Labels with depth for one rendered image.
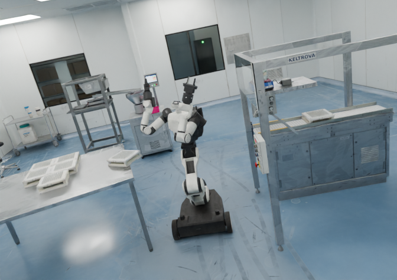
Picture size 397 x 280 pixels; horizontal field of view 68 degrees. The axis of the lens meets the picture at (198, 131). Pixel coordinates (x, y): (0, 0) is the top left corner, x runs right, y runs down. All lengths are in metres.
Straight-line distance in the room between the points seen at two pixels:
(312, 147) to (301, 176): 0.34
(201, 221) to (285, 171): 1.03
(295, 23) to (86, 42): 5.34
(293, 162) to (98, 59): 5.81
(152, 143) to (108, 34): 3.53
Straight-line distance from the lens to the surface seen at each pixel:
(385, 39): 2.42
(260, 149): 2.14
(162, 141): 5.17
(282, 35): 8.45
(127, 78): 7.80
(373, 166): 3.61
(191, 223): 2.96
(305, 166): 3.29
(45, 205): 2.77
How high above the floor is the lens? 1.89
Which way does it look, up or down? 18 degrees down
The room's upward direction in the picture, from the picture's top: 12 degrees counter-clockwise
